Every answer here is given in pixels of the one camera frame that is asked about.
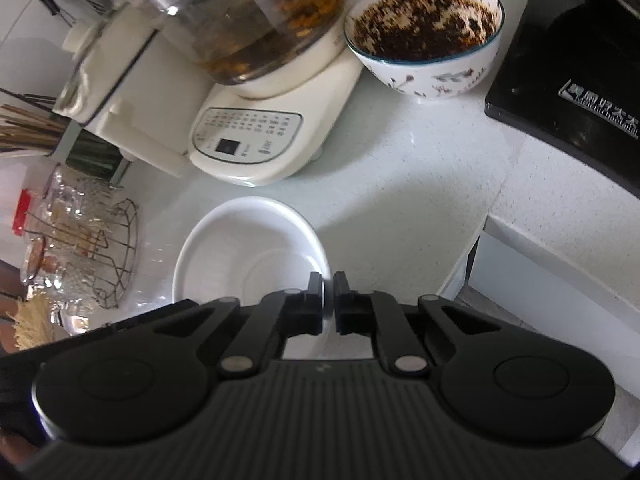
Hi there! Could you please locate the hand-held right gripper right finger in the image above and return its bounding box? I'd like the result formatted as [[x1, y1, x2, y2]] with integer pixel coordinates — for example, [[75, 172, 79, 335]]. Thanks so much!
[[332, 271, 503, 376]]

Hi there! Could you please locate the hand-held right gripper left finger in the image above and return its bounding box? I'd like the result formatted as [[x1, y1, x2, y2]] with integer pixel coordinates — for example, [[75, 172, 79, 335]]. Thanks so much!
[[152, 271, 326, 379]]

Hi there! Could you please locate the plain white ceramic bowl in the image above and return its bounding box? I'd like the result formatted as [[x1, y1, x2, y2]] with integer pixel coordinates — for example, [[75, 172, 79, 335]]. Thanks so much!
[[171, 196, 371, 361]]

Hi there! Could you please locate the cream kettle base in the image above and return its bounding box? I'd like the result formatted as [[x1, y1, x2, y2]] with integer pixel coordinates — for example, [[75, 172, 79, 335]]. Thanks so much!
[[187, 45, 364, 187]]

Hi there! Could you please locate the floral bowl with tea leaves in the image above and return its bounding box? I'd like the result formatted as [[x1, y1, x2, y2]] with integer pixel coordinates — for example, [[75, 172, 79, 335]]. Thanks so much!
[[343, 0, 505, 101]]

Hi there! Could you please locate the pile of glass cups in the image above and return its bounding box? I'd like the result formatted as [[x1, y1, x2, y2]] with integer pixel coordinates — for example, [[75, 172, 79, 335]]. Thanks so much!
[[20, 162, 126, 312]]

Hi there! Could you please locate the green chopstick holder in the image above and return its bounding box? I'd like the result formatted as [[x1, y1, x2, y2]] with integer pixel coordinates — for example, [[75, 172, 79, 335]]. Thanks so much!
[[50, 120, 124, 182]]

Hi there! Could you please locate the cork lid glass jar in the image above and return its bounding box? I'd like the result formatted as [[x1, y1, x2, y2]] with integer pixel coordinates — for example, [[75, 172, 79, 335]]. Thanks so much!
[[20, 235, 62, 287]]

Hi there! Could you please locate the glass electric kettle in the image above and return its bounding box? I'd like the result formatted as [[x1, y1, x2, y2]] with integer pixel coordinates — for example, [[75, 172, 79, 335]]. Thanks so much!
[[65, 0, 351, 179]]

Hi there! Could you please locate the dried noodle bundle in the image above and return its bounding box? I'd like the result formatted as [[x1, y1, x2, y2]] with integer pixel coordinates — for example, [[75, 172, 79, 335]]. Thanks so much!
[[11, 292, 69, 352]]

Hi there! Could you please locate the red lid glass jar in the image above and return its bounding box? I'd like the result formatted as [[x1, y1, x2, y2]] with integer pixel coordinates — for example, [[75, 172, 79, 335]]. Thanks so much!
[[12, 187, 37, 237]]

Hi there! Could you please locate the black gas stove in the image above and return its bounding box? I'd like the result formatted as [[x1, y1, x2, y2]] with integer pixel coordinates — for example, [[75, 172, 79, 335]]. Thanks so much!
[[484, 0, 640, 197]]

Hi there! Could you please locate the bundle of chopsticks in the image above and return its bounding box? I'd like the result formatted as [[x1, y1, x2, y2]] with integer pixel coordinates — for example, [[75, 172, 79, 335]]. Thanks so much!
[[0, 87, 69, 157]]

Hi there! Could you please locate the round wire basket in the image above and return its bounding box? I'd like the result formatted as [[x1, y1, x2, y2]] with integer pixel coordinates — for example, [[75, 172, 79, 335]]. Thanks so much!
[[22, 197, 140, 310]]

